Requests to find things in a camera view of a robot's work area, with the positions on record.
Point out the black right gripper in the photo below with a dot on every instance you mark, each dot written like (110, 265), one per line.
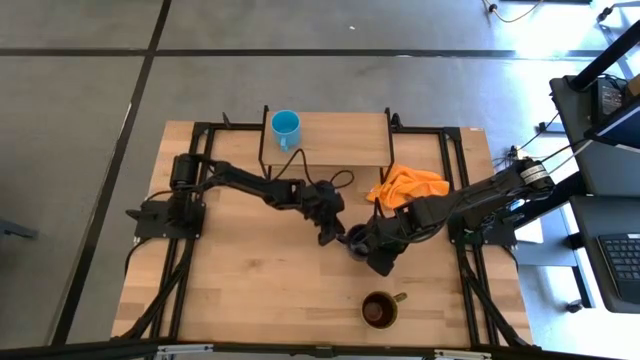
(395, 227)

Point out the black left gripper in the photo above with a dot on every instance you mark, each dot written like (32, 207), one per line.
(322, 200)

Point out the black mug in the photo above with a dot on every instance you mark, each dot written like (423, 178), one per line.
(356, 245)

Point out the large olive brown mug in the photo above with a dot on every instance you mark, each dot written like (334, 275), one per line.
(380, 310)

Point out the small blue cup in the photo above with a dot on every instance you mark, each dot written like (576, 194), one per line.
(286, 127)

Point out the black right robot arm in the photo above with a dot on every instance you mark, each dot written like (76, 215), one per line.
(500, 190)

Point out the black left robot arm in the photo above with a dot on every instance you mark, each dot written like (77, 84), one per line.
(250, 182)

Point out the wooden shelf with black legs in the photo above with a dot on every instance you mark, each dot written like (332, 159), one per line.
(340, 140)

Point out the orange cloth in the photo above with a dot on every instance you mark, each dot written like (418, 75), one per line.
(410, 185)

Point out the white paper sheet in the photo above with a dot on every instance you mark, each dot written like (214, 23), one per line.
(532, 234)

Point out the power strip with yellow plug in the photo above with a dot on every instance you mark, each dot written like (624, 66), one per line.
(515, 152)

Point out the black power adapter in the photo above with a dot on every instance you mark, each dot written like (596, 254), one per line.
(542, 126)

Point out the black desk caster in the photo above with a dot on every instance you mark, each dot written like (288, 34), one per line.
(575, 306)

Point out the dark grey desk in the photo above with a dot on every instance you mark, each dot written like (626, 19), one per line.
(600, 210)

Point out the black keyboard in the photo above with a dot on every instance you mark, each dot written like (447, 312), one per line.
(625, 265)

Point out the black electronics box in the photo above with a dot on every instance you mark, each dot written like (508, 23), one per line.
(607, 97)

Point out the black monitor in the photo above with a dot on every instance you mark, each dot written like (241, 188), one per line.
(625, 130)

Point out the cardboard box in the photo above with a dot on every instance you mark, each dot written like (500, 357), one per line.
(635, 85)

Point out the grey chair base leg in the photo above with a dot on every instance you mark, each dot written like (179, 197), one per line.
(15, 231)

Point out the black aluminium rig frame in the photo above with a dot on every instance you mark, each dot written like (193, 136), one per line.
(75, 352)

